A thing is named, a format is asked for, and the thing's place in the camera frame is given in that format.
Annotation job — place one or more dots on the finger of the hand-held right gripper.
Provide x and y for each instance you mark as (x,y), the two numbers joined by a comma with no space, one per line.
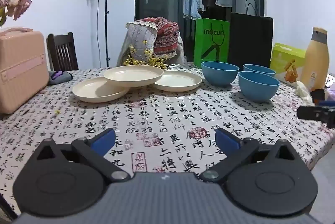
(312,112)

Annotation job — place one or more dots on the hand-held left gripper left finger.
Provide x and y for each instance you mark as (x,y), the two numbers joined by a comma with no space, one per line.
(103,142)

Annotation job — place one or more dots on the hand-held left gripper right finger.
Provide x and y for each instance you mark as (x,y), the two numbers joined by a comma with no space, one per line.
(227,142)

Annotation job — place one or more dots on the cream plate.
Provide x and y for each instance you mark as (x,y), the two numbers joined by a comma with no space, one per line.
(133,76)
(180,81)
(89,93)

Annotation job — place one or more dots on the blue bowl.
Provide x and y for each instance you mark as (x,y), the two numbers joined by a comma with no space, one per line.
(259,69)
(257,87)
(219,74)

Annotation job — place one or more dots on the black orange pouch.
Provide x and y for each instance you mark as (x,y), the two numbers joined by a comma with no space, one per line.
(318,95)

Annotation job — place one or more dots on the white rubber glove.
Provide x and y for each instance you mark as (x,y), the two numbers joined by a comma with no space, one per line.
(305,94)

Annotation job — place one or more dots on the purple tissue pack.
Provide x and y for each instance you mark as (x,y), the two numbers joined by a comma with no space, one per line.
(330,95)

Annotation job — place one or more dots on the tan bottle with grey cap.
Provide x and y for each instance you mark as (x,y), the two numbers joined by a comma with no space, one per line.
(315,61)

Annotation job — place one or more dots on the yellow-green snack box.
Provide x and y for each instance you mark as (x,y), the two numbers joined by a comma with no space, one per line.
(286,64)

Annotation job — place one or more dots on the purple grey glove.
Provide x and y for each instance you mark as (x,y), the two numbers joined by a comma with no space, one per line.
(59,77)

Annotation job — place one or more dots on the black paper bag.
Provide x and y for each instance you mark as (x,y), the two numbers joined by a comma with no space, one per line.
(251,40)

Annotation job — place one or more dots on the dark wooden chair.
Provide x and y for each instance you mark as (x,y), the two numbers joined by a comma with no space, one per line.
(62,53)

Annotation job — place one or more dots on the yellow flower branch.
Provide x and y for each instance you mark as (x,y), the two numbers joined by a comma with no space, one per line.
(154,59)

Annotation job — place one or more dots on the green paper bag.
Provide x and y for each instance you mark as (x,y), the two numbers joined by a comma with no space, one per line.
(209,43)

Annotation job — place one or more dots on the grey quilted lace-trimmed cloth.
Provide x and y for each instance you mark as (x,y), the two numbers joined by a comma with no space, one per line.
(142,38)

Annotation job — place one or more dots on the pink suitcase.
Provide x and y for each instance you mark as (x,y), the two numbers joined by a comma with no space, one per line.
(21,66)

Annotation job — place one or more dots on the red patterned blanket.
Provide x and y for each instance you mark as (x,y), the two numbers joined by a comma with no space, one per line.
(166,35)

